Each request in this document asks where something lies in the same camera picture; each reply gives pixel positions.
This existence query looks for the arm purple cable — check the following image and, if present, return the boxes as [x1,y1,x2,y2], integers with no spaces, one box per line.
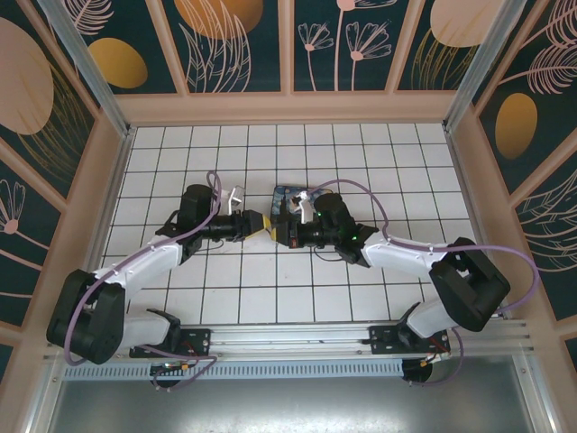
[64,170,225,392]
[310,179,541,389]

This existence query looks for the blue starry print box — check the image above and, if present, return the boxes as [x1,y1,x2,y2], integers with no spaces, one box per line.
[271,183,317,223]

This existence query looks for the grey slotted cable duct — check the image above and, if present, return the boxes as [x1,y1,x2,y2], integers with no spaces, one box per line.
[62,358,405,381]

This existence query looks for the aluminium corner post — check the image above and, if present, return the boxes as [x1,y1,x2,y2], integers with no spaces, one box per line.
[444,0,537,132]
[38,0,136,139]

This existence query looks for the grey metal sheet panel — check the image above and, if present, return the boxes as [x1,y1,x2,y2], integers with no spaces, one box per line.
[44,376,542,433]

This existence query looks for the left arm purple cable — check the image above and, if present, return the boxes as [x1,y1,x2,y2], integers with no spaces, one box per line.
[64,170,225,392]

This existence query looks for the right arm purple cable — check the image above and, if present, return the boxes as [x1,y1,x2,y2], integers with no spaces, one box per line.
[310,179,541,389]

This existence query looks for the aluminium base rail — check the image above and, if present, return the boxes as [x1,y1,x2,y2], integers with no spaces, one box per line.
[44,318,533,362]

